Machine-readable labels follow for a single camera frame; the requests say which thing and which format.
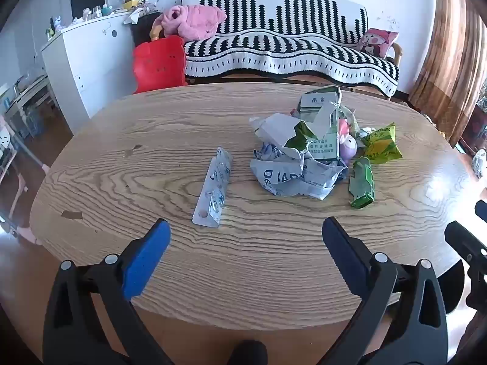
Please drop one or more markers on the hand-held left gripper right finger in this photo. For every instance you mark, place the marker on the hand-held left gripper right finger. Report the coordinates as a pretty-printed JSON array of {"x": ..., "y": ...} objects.
[{"x": 344, "y": 258}]

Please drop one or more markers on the grey printed bag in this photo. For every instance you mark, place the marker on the grey printed bag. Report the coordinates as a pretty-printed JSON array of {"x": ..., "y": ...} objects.
[{"x": 293, "y": 178}]

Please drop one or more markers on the brown curtain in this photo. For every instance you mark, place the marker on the brown curtain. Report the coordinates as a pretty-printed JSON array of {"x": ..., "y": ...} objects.
[{"x": 445, "y": 53}]

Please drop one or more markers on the clear plastic blister pack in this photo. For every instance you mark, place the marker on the clear plastic blister pack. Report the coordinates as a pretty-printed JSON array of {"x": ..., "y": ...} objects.
[{"x": 212, "y": 190}]

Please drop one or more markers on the pink cartoon cushion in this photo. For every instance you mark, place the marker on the pink cartoon cushion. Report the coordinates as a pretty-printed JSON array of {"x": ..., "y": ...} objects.
[{"x": 376, "y": 42}]

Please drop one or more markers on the white desk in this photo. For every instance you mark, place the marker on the white desk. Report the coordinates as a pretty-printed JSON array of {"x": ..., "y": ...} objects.
[{"x": 26, "y": 97}]

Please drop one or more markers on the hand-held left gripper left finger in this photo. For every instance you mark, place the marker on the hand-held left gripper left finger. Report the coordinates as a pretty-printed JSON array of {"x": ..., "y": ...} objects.
[{"x": 146, "y": 260}]

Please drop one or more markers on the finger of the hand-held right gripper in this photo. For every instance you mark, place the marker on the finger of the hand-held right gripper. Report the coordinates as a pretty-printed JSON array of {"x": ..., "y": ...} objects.
[
  {"x": 481, "y": 211},
  {"x": 462, "y": 237}
]

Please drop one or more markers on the pink purple toy figure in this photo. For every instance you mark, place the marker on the pink purple toy figure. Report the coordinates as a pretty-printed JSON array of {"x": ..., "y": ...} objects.
[{"x": 348, "y": 145}]

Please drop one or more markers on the white crumpled paper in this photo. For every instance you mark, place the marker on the white crumpled paper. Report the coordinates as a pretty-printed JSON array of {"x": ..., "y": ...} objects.
[{"x": 134, "y": 16}]

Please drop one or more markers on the red plastic chair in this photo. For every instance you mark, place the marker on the red plastic chair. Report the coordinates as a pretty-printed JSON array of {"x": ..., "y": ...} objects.
[{"x": 159, "y": 62}]

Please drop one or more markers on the pink child chair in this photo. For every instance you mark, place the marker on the pink child chair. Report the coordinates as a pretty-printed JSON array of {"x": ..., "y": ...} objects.
[{"x": 15, "y": 182}]

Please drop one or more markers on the orange yellow toy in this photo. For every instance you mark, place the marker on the orange yellow toy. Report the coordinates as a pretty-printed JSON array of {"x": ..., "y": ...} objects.
[{"x": 156, "y": 30}]

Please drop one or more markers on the pink fleece garment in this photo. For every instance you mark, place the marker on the pink fleece garment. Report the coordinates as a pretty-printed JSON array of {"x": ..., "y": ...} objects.
[{"x": 190, "y": 21}]

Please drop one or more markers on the yellow green snack packet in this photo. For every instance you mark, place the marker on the yellow green snack packet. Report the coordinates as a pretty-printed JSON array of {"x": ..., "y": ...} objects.
[{"x": 381, "y": 144}]

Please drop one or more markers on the dark wooden furniture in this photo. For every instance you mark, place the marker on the dark wooden furniture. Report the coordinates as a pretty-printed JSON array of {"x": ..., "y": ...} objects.
[{"x": 475, "y": 129}]

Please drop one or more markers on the white cabinet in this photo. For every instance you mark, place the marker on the white cabinet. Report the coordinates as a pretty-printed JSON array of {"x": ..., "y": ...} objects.
[{"x": 85, "y": 59}]

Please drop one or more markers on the wooden sofa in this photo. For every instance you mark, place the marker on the wooden sofa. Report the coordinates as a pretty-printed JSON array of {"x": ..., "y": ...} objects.
[{"x": 397, "y": 51}]

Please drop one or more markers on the torn green white carton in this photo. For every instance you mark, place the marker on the torn green white carton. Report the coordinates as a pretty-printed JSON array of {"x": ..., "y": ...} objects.
[{"x": 317, "y": 133}]

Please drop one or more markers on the black white striped sofa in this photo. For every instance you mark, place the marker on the black white striped sofa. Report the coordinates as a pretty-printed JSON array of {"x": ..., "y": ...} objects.
[{"x": 289, "y": 42}]

